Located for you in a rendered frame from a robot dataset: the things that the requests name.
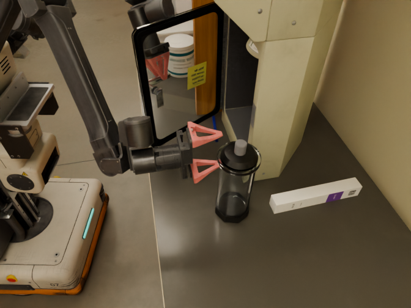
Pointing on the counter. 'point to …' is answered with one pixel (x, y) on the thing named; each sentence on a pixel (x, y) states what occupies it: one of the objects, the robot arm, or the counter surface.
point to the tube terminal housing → (287, 78)
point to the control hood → (249, 16)
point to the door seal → (145, 69)
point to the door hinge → (224, 59)
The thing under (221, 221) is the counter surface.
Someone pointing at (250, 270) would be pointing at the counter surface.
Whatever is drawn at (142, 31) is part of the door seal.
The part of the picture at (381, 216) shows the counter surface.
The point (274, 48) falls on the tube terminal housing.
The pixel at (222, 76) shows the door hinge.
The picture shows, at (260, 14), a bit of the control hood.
